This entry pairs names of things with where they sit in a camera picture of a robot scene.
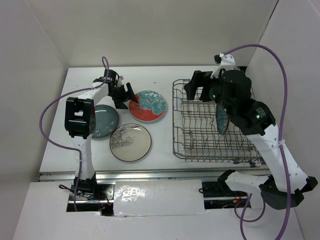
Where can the dark teal plate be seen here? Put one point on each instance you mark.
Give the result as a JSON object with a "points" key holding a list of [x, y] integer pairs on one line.
{"points": [[222, 120]]}

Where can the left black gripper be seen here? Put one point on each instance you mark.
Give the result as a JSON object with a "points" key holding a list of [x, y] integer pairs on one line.
{"points": [[128, 95]]}

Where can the teal plate white flowers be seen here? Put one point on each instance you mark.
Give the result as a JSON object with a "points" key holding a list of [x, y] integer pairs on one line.
{"points": [[107, 120]]}

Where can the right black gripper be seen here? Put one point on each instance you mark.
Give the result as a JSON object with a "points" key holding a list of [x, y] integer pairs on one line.
{"points": [[190, 87]]}

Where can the cream plate tree pattern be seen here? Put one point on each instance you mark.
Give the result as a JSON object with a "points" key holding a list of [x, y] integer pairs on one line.
{"points": [[130, 142]]}

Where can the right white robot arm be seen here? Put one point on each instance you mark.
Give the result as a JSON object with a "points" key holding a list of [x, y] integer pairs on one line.
{"points": [[231, 90]]}

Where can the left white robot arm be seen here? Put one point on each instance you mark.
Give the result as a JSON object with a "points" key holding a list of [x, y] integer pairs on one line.
{"points": [[80, 123]]}

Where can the red plate blue flower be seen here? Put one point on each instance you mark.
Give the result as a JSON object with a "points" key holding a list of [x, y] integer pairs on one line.
{"points": [[150, 107]]}

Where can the grey wire dish rack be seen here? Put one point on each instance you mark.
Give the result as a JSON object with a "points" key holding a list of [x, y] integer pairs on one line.
{"points": [[195, 134]]}

